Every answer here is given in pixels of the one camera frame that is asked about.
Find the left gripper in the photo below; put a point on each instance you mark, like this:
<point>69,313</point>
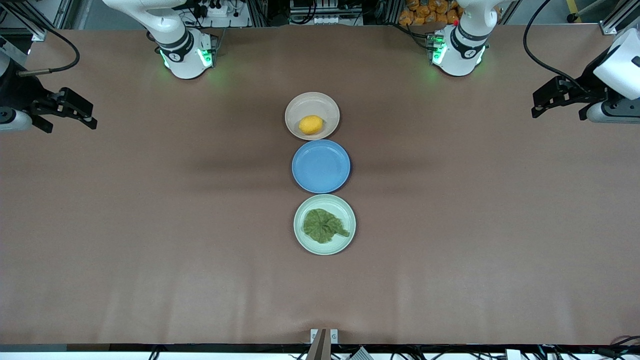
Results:
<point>590,84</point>

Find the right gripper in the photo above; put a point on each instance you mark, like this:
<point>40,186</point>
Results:
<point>19,93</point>

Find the yellow lemon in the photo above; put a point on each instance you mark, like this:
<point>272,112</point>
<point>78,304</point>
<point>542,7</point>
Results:
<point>311,125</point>

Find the green lettuce leaf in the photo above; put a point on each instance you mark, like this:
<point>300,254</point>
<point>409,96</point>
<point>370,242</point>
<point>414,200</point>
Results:
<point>324,226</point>

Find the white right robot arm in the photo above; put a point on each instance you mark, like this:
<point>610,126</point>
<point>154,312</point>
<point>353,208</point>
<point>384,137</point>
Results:
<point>182,55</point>

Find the bag of oranges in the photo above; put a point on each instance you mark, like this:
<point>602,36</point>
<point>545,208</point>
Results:
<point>430,12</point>

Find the white power strip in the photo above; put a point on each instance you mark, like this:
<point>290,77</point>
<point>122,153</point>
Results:
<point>220,12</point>

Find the beige plate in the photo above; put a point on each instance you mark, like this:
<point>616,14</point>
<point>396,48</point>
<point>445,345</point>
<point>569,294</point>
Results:
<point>312,104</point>

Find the blue plate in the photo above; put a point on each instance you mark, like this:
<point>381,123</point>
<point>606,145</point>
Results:
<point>321,166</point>

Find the electronics rack unit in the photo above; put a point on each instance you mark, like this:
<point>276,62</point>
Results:
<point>325,10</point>

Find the pale green plate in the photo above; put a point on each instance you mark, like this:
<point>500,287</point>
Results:
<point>325,248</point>

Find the aluminium frame profile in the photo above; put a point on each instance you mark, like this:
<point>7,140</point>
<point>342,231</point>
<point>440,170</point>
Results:
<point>35,20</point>
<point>617,17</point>

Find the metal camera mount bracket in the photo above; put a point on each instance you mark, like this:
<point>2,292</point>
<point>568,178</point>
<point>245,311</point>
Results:
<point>323,342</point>

